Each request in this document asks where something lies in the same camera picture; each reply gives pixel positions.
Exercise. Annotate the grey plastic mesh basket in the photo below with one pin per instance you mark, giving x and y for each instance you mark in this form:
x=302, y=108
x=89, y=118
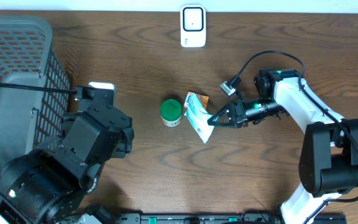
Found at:
x=27, y=117

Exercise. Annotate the green lid jar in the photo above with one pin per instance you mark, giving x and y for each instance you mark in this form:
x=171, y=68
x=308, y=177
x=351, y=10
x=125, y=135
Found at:
x=171, y=112

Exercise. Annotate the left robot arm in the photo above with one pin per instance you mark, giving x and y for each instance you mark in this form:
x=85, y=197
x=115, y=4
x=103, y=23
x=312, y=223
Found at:
x=47, y=184

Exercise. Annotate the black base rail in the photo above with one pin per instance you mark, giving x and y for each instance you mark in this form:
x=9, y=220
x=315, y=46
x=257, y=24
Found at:
x=253, y=217

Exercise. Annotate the mint green wipes packet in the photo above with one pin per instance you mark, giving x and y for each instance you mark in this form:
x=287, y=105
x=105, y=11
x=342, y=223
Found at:
x=198, y=117

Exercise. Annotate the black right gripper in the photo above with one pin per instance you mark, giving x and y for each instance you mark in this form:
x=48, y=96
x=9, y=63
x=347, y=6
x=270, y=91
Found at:
x=236, y=106

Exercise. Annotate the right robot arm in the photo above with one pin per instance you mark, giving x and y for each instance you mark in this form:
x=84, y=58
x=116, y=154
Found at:
x=328, y=166

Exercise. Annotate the orange white tissue pack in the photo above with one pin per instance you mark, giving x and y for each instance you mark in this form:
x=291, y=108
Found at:
x=202, y=98

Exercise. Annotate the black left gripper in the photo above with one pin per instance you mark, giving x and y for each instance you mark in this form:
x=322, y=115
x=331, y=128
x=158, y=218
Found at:
x=122, y=142

